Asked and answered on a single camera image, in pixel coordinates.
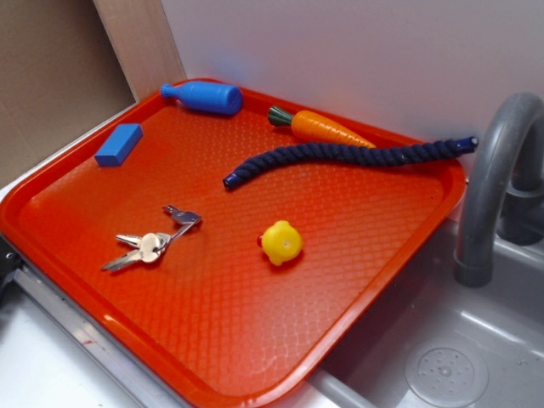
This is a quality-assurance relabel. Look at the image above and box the yellow rubber duck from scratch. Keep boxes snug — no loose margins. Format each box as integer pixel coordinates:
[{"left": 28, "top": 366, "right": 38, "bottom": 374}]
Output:
[{"left": 258, "top": 220, "right": 303, "bottom": 266}]

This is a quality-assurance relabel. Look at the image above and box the orange toy carrot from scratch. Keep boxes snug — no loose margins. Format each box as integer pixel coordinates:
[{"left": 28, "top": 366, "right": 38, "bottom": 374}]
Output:
[{"left": 268, "top": 105, "right": 376, "bottom": 149}]

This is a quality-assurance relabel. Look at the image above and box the orange plastic tray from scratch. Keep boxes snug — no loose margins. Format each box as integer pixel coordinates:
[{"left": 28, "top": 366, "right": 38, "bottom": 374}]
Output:
[{"left": 1, "top": 89, "right": 465, "bottom": 407}]

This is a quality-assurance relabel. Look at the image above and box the blue plastic bottle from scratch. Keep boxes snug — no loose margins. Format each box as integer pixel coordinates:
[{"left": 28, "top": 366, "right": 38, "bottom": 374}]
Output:
[{"left": 160, "top": 81, "right": 243, "bottom": 116}]

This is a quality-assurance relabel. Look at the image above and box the silver key bunch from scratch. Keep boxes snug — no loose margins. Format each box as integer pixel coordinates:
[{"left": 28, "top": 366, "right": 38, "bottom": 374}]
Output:
[{"left": 100, "top": 205, "right": 202, "bottom": 273}]

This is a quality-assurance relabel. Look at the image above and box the blue rectangular block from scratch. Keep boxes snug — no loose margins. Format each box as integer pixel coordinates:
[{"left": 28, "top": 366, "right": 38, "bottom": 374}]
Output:
[{"left": 94, "top": 123, "right": 143, "bottom": 167}]

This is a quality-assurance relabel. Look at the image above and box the grey plastic sink basin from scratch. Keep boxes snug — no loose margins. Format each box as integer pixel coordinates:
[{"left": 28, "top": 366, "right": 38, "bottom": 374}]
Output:
[{"left": 309, "top": 222, "right": 543, "bottom": 407}]

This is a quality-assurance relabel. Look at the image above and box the wooden board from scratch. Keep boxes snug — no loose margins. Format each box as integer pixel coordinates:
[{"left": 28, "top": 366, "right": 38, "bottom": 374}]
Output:
[{"left": 93, "top": 0, "right": 186, "bottom": 101}]

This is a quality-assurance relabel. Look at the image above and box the grey toy faucet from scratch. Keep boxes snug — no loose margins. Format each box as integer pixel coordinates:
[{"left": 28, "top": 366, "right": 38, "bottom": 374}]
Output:
[{"left": 455, "top": 93, "right": 543, "bottom": 287}]

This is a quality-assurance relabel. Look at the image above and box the black clamp at edge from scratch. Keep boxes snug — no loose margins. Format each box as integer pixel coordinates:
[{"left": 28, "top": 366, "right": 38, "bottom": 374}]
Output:
[{"left": 0, "top": 238, "right": 20, "bottom": 298}]

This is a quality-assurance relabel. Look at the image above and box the dark blue rope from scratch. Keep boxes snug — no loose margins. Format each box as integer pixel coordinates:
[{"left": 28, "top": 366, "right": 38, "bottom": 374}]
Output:
[{"left": 222, "top": 136, "right": 479, "bottom": 190}]

